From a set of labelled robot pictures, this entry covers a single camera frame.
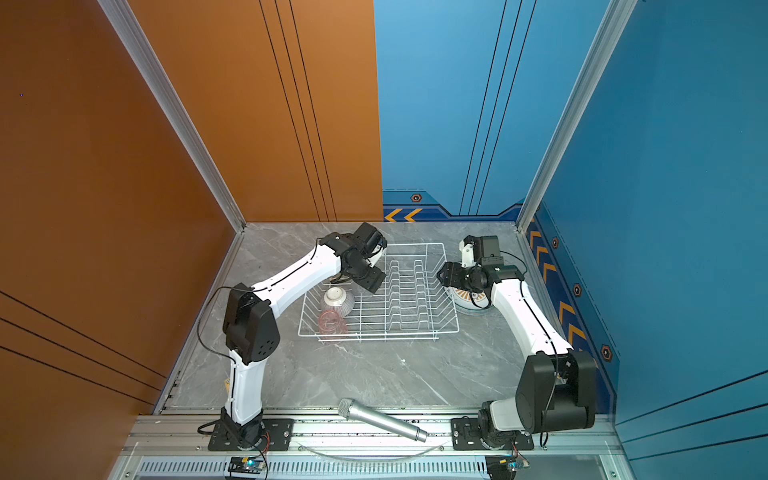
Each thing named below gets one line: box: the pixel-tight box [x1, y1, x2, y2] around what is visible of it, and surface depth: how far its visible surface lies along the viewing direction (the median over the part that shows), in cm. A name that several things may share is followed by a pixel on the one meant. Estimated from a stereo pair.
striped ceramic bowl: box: [321, 286, 355, 315], surface depth 93 cm
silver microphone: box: [338, 398, 428, 443], surface depth 75 cm
